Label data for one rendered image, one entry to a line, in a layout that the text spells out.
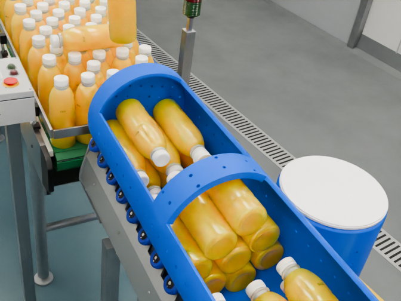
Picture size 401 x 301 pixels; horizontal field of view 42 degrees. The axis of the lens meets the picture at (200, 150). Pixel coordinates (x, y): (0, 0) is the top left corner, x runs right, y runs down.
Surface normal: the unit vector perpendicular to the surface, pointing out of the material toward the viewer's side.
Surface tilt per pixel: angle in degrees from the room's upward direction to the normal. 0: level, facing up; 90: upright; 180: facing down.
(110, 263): 90
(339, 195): 0
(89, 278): 0
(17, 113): 90
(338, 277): 100
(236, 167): 7
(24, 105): 90
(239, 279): 91
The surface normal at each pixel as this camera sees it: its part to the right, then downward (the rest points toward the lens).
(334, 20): -0.81, 0.26
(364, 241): 0.46, 0.57
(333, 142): 0.13, -0.80
